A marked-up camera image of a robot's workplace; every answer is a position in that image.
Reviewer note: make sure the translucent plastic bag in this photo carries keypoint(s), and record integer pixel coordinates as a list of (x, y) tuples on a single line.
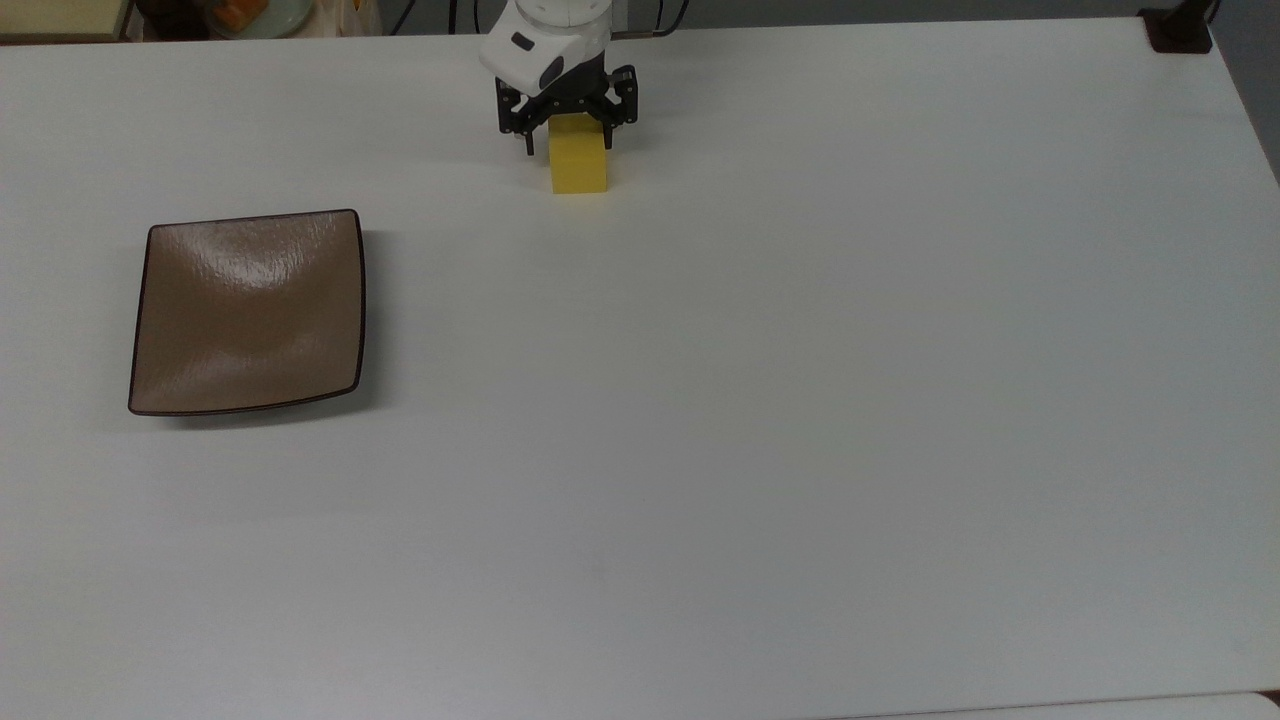
[(350, 18)]

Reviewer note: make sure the green dish with orange food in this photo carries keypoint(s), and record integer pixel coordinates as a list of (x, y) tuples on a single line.
[(260, 15)]

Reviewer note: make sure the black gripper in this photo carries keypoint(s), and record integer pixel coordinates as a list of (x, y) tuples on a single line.
[(570, 98)]

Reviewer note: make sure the yellow cube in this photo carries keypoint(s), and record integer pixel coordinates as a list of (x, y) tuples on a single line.
[(578, 160)]

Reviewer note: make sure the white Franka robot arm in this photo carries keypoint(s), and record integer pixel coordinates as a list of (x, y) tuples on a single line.
[(545, 30)]

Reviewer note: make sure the beige wooden box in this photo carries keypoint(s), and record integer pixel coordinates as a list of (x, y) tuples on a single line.
[(60, 18)]

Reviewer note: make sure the square brown ceramic plate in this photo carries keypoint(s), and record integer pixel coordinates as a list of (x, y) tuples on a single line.
[(250, 315)]

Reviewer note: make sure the black camera stand pole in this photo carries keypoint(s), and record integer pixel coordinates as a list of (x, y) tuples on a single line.
[(1180, 30)]

